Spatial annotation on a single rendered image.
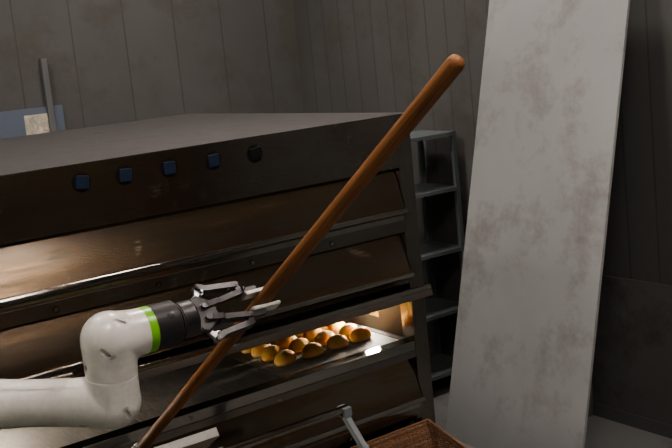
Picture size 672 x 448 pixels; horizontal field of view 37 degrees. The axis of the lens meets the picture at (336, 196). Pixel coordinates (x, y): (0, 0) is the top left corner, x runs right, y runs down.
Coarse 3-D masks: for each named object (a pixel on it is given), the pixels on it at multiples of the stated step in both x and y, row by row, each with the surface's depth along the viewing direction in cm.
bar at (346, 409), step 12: (336, 408) 341; (348, 408) 342; (300, 420) 333; (312, 420) 334; (324, 420) 337; (348, 420) 341; (276, 432) 326; (288, 432) 329; (240, 444) 319; (252, 444) 321; (360, 444) 337
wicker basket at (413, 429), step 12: (396, 432) 400; (408, 432) 403; (432, 432) 408; (444, 432) 401; (372, 444) 393; (384, 444) 396; (396, 444) 399; (420, 444) 405; (432, 444) 408; (444, 444) 402; (456, 444) 395
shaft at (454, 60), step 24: (456, 72) 153; (432, 96) 158; (408, 120) 163; (384, 144) 169; (360, 168) 175; (360, 192) 179; (336, 216) 185; (312, 240) 191; (288, 264) 199; (264, 288) 208; (240, 336) 223; (216, 360) 232; (192, 384) 243; (168, 408) 256
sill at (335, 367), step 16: (368, 352) 397; (384, 352) 398; (400, 352) 403; (320, 368) 383; (336, 368) 385; (352, 368) 390; (272, 384) 371; (288, 384) 373; (304, 384) 377; (224, 400) 358; (240, 400) 361; (256, 400) 365; (176, 416) 347; (192, 416) 350; (208, 416) 354; (112, 432) 338; (128, 432) 337; (144, 432) 340
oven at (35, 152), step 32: (96, 128) 501; (128, 128) 475; (160, 128) 451; (192, 128) 430; (224, 128) 411; (256, 128) 393; (288, 128) 377; (0, 160) 363; (32, 160) 349; (64, 160) 336; (96, 160) 324; (384, 224) 394; (416, 224) 404; (224, 256) 353; (256, 256) 361; (416, 256) 405; (96, 288) 326; (128, 288) 333; (160, 288) 340; (384, 288) 396; (0, 320) 309; (32, 320) 315; (288, 320) 382; (352, 320) 442; (384, 320) 422; (416, 320) 407; (160, 352) 351; (416, 352) 408; (320, 384) 381; (224, 416) 358; (384, 416) 400; (416, 416) 410
